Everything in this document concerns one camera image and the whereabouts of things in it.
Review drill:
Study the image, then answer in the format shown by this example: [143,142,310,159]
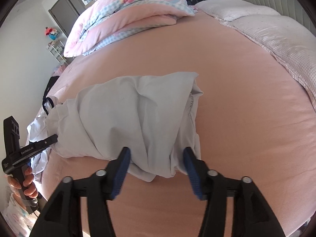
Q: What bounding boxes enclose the white navy-trimmed pants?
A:
[27,96,59,183]

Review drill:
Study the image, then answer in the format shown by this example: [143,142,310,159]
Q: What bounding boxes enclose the white navy-trimmed jacket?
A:
[46,72,202,182]

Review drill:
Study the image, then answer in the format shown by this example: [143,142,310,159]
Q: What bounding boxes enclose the person's left forearm sleeve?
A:
[3,193,37,237]

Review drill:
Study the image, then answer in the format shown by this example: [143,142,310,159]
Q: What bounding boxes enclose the person's left hand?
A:
[7,166,38,198]

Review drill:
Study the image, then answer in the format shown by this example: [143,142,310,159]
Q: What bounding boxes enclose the black bag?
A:
[43,76,59,97]

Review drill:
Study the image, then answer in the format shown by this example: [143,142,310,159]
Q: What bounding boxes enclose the pink bed sheet mattress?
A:
[40,12,315,236]

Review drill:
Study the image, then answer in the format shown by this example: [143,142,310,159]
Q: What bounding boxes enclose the red blue plush toy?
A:
[45,27,59,40]

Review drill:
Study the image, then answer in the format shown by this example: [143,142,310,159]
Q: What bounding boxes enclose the grey door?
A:
[48,0,86,37]

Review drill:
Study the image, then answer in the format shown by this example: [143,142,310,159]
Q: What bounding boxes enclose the folded pink checkered quilt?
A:
[64,0,197,58]

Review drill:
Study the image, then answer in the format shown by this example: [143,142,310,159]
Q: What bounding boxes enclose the white wire shelf rack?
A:
[47,39,68,65]

